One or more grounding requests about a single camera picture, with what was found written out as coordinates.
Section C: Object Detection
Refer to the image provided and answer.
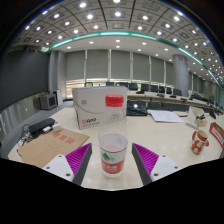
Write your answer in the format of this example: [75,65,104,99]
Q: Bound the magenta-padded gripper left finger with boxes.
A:
[42,142,93,186]

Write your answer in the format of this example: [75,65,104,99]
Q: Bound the clear red-capped water bottle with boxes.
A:
[98,94,129,179]

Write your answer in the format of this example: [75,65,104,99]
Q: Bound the row of black office chairs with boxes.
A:
[105,81,184,97]

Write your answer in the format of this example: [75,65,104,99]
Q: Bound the long curved conference desk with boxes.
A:
[126,89,224,113]

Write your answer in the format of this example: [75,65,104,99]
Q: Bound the red-edged open cardboard box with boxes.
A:
[208,121,224,149]

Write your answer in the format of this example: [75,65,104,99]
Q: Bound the black desk console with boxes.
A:
[126,100,149,117]

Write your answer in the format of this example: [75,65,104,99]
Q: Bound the white cardboard box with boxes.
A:
[71,85,129,130]

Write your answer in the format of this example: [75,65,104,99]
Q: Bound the ceiling lights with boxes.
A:
[23,0,224,76]

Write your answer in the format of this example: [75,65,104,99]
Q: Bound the black power adapter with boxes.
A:
[28,117,56,134]

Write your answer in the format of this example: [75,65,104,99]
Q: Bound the white power strip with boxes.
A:
[185,120,200,130]

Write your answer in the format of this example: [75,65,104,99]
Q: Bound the white paper sheet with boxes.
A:
[147,109,185,124]

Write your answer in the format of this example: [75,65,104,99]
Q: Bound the grey monitor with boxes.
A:
[39,93,58,111]

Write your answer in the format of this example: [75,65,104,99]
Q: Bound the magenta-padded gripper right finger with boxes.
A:
[131,142,183,186]

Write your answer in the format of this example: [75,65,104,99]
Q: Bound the brown paper envelope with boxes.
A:
[17,128,90,169]

